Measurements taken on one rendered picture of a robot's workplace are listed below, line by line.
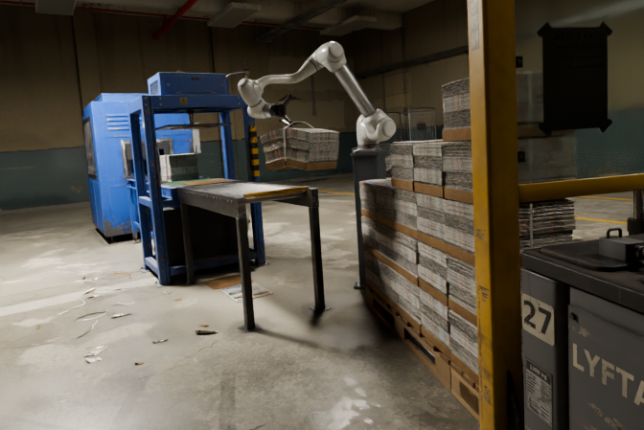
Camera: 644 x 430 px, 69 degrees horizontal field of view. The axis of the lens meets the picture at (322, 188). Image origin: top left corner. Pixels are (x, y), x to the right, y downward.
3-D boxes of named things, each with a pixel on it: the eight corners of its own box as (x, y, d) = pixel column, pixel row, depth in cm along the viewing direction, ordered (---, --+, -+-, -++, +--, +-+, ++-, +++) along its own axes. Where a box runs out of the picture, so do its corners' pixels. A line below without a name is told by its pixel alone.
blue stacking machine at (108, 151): (209, 229, 638) (195, 76, 618) (106, 245, 571) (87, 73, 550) (179, 217, 766) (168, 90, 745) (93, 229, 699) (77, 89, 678)
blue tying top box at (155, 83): (230, 96, 417) (228, 73, 415) (161, 96, 385) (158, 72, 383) (213, 101, 455) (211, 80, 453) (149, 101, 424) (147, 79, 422)
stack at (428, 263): (419, 296, 319) (413, 175, 311) (530, 377, 206) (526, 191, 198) (365, 304, 311) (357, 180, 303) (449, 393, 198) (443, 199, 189)
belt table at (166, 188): (245, 191, 416) (244, 179, 415) (172, 199, 382) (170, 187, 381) (218, 187, 475) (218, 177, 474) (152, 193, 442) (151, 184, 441)
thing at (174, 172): (199, 178, 468) (197, 152, 465) (170, 182, 453) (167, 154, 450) (189, 177, 500) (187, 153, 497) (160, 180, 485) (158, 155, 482)
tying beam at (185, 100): (253, 105, 417) (252, 95, 416) (143, 107, 368) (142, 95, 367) (226, 112, 474) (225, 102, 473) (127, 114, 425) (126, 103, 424)
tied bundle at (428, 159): (487, 186, 226) (485, 138, 224) (525, 192, 198) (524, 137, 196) (413, 192, 219) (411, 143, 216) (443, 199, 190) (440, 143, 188)
